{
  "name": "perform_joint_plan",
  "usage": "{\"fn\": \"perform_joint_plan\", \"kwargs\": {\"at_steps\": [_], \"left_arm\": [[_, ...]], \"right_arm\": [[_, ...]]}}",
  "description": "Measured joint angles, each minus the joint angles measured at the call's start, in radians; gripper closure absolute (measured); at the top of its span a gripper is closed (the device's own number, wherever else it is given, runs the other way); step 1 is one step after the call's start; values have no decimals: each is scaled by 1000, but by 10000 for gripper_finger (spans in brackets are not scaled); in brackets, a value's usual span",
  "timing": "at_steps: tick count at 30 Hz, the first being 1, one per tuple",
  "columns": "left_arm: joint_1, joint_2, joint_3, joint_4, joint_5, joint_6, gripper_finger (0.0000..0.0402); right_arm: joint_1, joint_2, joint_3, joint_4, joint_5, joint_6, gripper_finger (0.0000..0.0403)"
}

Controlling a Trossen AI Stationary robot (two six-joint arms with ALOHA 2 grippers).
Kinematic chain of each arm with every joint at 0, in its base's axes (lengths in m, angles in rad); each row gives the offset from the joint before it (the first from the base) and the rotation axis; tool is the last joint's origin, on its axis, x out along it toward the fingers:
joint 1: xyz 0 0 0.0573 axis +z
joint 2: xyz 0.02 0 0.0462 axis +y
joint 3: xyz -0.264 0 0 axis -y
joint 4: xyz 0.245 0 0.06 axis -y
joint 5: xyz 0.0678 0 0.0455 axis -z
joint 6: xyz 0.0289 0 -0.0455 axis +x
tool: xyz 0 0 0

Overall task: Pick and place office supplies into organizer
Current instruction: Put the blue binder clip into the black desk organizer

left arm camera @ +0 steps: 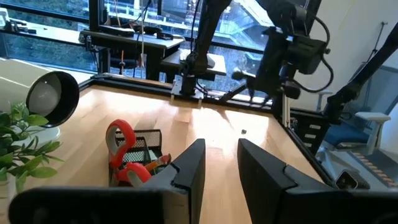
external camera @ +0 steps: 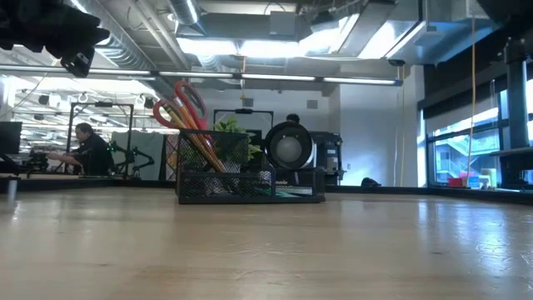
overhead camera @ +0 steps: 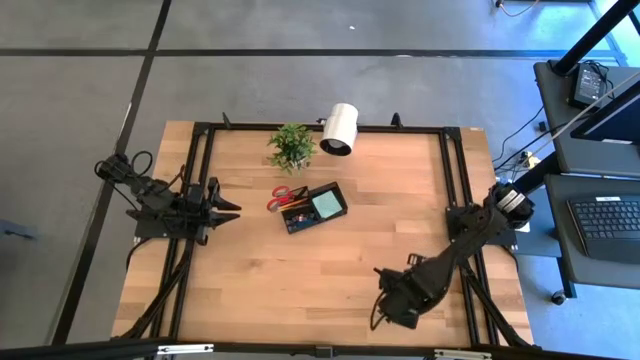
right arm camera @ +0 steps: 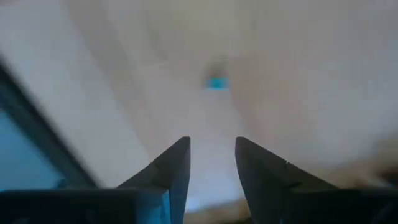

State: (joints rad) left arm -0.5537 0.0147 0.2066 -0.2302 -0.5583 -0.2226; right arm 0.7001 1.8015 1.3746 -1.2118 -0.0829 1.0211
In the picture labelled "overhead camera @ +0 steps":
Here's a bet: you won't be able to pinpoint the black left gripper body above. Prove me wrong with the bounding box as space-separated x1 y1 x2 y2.
185 182 212 234

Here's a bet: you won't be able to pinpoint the black mesh desk organizer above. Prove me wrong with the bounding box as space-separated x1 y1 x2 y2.
279 181 349 235

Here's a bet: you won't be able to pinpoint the black keyboard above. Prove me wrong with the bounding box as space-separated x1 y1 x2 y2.
566 195 640 266

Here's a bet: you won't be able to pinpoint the black computer monitor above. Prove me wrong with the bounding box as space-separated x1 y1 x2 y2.
569 78 640 147

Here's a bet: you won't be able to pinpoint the black desk with keyboard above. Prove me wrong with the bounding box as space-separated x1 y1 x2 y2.
543 172 640 291

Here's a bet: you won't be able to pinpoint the black power adapter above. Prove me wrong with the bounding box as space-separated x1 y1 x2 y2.
568 62 610 110

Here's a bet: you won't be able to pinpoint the white power strip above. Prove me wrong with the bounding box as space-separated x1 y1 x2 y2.
518 149 542 170

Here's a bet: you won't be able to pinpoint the green potted plant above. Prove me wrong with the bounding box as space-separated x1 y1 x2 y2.
267 123 317 175

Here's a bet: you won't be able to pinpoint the black aluminium table frame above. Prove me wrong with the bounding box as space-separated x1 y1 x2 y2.
112 112 536 351

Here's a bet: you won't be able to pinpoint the green sticky note pad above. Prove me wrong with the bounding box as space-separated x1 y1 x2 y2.
311 189 342 220

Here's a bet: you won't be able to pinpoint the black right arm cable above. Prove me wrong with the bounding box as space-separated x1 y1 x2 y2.
368 291 390 332

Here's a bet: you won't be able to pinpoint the red handled scissors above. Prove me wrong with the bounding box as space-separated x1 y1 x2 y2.
266 185 309 214

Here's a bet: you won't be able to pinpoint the black overhead rig bar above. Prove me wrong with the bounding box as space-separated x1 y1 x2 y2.
0 338 640 360

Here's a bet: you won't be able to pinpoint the white cylindrical desk lamp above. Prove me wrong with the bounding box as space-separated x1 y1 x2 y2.
318 102 360 157

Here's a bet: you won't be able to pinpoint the black desk with monitor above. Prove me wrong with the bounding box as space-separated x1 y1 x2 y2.
533 59 640 179

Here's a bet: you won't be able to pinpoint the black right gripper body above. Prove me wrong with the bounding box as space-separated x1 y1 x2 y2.
371 268 437 331

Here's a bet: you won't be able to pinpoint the black support post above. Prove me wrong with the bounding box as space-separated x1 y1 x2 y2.
551 0 640 77

